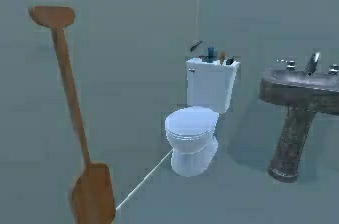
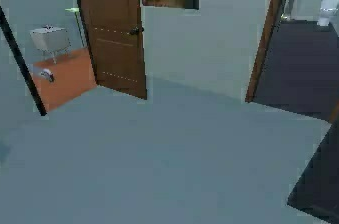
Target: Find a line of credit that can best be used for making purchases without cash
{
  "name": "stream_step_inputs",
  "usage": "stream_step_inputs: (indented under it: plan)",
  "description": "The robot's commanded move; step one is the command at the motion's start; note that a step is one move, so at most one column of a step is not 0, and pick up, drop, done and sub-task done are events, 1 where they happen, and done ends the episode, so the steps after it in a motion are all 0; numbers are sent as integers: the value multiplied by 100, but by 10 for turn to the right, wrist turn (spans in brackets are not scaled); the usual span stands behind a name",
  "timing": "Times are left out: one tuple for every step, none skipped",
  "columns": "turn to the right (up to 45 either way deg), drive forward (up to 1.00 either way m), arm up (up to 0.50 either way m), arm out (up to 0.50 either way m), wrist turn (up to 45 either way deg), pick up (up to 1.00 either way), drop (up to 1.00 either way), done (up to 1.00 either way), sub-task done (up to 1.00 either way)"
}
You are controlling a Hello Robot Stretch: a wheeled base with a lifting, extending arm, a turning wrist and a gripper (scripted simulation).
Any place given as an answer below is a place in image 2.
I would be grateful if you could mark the brown wooden room door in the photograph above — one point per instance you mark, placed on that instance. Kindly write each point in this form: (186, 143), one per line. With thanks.
(117, 46)

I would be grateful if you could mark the small white grey floor object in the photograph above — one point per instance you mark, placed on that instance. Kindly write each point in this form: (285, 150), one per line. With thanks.
(47, 74)

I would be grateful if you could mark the black cabinet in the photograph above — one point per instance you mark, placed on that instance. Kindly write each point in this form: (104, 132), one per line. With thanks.
(335, 166)

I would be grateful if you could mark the white toilet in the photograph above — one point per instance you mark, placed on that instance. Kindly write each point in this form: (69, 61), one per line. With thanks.
(327, 11)

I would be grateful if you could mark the dark framed wall picture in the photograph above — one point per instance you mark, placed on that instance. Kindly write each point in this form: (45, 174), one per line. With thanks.
(172, 3)

